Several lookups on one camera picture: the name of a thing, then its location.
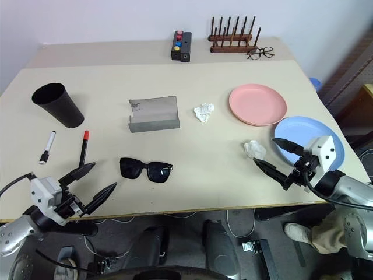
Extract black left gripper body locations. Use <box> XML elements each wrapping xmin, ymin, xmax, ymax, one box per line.
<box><xmin>54</xmin><ymin>185</ymin><xmax>87</xmax><ymax>219</ymax></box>

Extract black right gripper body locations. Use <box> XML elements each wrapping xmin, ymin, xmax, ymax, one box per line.
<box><xmin>280</xmin><ymin>154</ymin><xmax>319</xmax><ymax>192</ymax></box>

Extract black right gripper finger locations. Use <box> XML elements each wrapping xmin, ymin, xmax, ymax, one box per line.
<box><xmin>252</xmin><ymin>157</ymin><xmax>291</xmax><ymax>185</ymax></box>
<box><xmin>272</xmin><ymin>137</ymin><xmax>305</xmax><ymax>157</ymax></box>

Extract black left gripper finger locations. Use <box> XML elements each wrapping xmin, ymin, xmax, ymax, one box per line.
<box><xmin>59</xmin><ymin>162</ymin><xmax>97</xmax><ymax>186</ymax></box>
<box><xmin>82</xmin><ymin>182</ymin><xmax>118</xmax><ymax>216</ymax></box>

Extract black marker with red cap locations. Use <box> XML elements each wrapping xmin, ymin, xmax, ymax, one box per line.
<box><xmin>78</xmin><ymin>129</ymin><xmax>90</xmax><ymax>168</ymax></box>

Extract white tissue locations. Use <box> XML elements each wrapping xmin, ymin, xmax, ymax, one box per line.
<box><xmin>242</xmin><ymin>139</ymin><xmax>267</xmax><ymax>159</ymax></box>
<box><xmin>193</xmin><ymin>102</ymin><xmax>216</xmax><ymax>125</ymax></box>

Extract white marker with black cap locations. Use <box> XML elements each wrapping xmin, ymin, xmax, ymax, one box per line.
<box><xmin>39</xmin><ymin>131</ymin><xmax>57</xmax><ymax>165</ymax></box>

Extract black sunglasses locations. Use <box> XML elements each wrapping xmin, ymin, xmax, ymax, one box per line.
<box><xmin>119</xmin><ymin>157</ymin><xmax>174</xmax><ymax>184</ymax></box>

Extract grey glasses case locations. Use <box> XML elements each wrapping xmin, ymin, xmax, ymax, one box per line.
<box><xmin>128</xmin><ymin>95</ymin><xmax>181</xmax><ymax>134</ymax></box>

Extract blue plastic plate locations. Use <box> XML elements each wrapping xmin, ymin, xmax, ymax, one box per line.
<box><xmin>273</xmin><ymin>115</ymin><xmax>347</xmax><ymax>171</ymax></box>

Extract small grey floor block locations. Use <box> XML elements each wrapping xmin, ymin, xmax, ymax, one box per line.
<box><xmin>59</xmin><ymin>246</ymin><xmax>74</xmax><ymax>261</ymax></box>

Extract pink plastic plate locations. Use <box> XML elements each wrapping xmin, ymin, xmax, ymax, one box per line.
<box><xmin>228</xmin><ymin>83</ymin><xmax>288</xmax><ymax>127</ymax></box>

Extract white sneaker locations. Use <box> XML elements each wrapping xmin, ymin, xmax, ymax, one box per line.
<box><xmin>283</xmin><ymin>222</ymin><xmax>312</xmax><ymax>244</ymax></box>

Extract black plastic cup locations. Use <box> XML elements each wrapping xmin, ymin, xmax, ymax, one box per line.
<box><xmin>31</xmin><ymin>82</ymin><xmax>85</xmax><ymax>129</ymax></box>

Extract dark rounded shape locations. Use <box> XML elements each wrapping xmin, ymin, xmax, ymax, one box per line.
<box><xmin>127</xmin><ymin>225</ymin><xmax>170</xmax><ymax>270</ymax></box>
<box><xmin>202</xmin><ymin>219</ymin><xmax>240</xmax><ymax>275</ymax></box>

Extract khaki trouser leg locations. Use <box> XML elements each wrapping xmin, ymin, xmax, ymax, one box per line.
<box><xmin>308</xmin><ymin>215</ymin><xmax>351</xmax><ymax>255</ymax></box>

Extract black bar with metal buckle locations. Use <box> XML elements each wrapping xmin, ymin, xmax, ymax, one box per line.
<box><xmin>241</xmin><ymin>238</ymin><xmax>281</xmax><ymax>280</ymax></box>

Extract dark-framed clear eyeglasses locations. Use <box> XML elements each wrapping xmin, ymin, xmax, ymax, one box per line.
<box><xmin>246</xmin><ymin>46</ymin><xmax>276</xmax><ymax>61</ymax></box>

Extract yellow wooden box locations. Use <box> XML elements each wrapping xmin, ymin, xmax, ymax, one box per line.
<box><xmin>363</xmin><ymin>83</ymin><xmax>373</xmax><ymax>106</ymax></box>

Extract dark curved robot torso edge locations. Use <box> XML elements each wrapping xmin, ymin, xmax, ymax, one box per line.
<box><xmin>104</xmin><ymin>268</ymin><xmax>234</xmax><ymax>280</ymax></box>

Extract brown wooden peg rack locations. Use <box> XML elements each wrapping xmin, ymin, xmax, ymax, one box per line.
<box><xmin>207</xmin><ymin>15</ymin><xmax>262</xmax><ymax>54</ymax></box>

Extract black box with coloured buttons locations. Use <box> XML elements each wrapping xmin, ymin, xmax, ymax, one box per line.
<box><xmin>170</xmin><ymin>30</ymin><xmax>192</xmax><ymax>63</ymax></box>

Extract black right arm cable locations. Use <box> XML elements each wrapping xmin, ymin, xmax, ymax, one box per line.
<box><xmin>302</xmin><ymin>171</ymin><xmax>373</xmax><ymax>211</ymax></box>

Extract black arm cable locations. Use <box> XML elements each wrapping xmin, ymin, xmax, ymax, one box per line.
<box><xmin>302</xmin><ymin>171</ymin><xmax>373</xmax><ymax>211</ymax></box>
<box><xmin>0</xmin><ymin>172</ymin><xmax>36</xmax><ymax>200</ymax></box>

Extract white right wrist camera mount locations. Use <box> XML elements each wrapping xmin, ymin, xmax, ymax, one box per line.
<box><xmin>302</xmin><ymin>135</ymin><xmax>336</xmax><ymax>188</ymax></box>

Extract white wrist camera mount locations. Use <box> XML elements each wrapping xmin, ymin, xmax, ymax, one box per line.
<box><xmin>30</xmin><ymin>176</ymin><xmax>70</xmax><ymax>226</ymax></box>
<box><xmin>302</xmin><ymin>135</ymin><xmax>336</xmax><ymax>188</ymax></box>

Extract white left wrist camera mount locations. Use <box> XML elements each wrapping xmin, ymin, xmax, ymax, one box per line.
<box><xmin>30</xmin><ymin>176</ymin><xmax>70</xmax><ymax>226</ymax></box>

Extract black table frame bar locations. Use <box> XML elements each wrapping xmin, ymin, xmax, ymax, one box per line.
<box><xmin>255</xmin><ymin>204</ymin><xmax>336</xmax><ymax>222</ymax></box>

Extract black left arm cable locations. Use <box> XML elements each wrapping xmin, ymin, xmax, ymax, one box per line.
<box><xmin>0</xmin><ymin>172</ymin><xmax>36</xmax><ymax>200</ymax></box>

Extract white cable loop on floor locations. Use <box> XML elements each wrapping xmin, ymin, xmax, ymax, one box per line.
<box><xmin>226</xmin><ymin>208</ymin><xmax>256</xmax><ymax>239</ymax></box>

